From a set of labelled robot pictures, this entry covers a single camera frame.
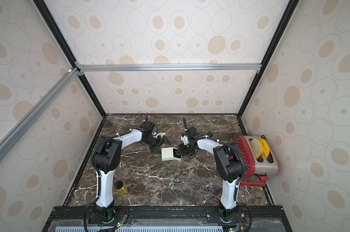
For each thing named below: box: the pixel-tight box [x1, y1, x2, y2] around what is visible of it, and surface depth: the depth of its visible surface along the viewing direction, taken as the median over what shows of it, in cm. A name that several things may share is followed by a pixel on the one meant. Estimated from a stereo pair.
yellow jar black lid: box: [114, 180, 129, 195], surface depth 77 cm
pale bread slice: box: [249, 138, 262, 159], surface depth 79 cm
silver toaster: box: [235, 135, 279, 182], surface depth 76 cm
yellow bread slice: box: [259, 138, 271, 159], surface depth 78 cm
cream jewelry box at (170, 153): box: [160, 146, 183, 161], surface depth 95 cm
